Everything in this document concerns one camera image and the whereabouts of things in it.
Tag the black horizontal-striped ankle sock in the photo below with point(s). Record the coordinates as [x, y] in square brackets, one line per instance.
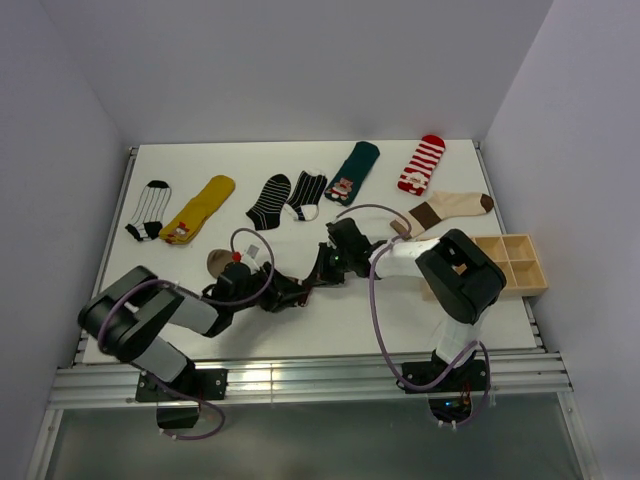
[266, 212]

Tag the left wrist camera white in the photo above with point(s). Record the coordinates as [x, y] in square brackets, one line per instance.
[248, 257]

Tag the black vertical-striped ankle sock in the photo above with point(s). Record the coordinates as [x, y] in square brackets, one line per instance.
[303, 203]

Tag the white black vertical-striped sock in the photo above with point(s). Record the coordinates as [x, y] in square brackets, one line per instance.
[147, 220]

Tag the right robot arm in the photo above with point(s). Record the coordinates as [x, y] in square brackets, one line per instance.
[464, 280]

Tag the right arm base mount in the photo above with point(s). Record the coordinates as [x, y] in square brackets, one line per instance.
[458, 397]

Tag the wooden compartment tray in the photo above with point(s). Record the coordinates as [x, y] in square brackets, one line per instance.
[516, 256]

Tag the mustard yellow sock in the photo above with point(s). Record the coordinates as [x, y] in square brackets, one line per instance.
[186, 225]

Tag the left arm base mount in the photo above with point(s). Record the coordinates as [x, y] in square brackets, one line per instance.
[180, 404]

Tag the tan sock with maroon stripes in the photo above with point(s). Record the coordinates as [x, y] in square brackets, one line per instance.
[219, 258]

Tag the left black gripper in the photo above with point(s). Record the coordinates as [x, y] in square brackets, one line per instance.
[281, 293]

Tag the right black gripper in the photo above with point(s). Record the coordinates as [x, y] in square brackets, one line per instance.
[322, 274]

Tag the cream and brown sock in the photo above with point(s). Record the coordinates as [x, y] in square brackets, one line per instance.
[438, 207]

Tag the red white striped santa sock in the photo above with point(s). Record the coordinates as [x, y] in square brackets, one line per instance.
[417, 173]

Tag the aluminium table frame rail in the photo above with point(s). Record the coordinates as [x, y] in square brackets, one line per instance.
[299, 381]

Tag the dark green reindeer sock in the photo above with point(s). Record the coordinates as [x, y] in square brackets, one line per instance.
[347, 182]

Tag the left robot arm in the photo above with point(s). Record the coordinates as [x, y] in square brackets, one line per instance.
[126, 318]

